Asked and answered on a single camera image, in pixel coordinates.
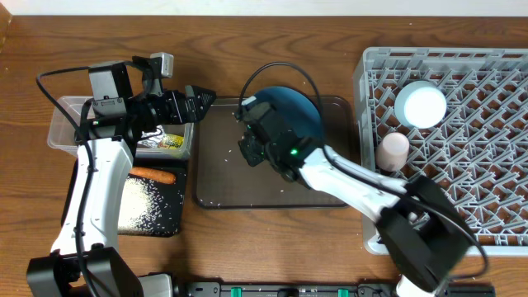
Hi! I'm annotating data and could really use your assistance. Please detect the dark blue plate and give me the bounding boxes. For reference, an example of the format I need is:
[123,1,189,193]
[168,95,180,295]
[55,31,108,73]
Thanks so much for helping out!
[254,87,323,139]

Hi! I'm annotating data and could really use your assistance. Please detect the silver foil wrapper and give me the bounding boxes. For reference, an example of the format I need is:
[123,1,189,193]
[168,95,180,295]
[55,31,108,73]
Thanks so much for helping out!
[139,134,185,149]

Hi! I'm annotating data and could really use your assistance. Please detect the orange carrot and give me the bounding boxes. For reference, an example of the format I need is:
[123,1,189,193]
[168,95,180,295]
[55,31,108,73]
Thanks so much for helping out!
[129,167,177,184]

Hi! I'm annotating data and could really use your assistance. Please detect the pile of white rice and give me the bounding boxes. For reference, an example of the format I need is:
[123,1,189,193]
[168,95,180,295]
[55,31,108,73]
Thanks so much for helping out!
[118,177,162,234]

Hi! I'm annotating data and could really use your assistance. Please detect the pink plastic cup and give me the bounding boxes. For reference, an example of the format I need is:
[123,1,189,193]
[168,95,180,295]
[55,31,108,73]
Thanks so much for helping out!
[375,132,410,172]

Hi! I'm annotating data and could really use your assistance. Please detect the light blue bowl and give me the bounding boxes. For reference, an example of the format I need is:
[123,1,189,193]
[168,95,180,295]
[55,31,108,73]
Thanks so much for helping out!
[394,81,447,129]

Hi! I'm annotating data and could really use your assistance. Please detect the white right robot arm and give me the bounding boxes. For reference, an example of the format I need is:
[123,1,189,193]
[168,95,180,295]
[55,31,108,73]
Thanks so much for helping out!
[235,96,471,296]

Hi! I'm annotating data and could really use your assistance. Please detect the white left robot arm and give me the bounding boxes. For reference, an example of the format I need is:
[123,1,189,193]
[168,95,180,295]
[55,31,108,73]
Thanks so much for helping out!
[26,52,216,296]

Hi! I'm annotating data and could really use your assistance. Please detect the clear plastic waste bin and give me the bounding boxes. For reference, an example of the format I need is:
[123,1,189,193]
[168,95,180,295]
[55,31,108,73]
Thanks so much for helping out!
[47,96,195,160]

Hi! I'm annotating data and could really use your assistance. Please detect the black waste tray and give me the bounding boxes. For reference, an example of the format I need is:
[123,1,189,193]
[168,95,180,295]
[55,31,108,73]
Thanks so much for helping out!
[60,158,189,238]

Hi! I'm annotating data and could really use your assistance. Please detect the grey plastic dishwasher rack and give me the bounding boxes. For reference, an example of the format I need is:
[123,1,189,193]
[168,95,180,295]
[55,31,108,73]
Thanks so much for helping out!
[353,47,527,257]

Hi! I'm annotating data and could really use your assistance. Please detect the brown plastic serving tray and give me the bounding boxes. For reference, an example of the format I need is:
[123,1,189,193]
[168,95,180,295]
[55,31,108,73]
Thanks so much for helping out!
[191,97,346,210]

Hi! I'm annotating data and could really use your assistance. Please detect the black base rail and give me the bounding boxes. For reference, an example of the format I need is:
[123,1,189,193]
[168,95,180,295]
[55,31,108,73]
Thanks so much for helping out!
[135,271,496,297]

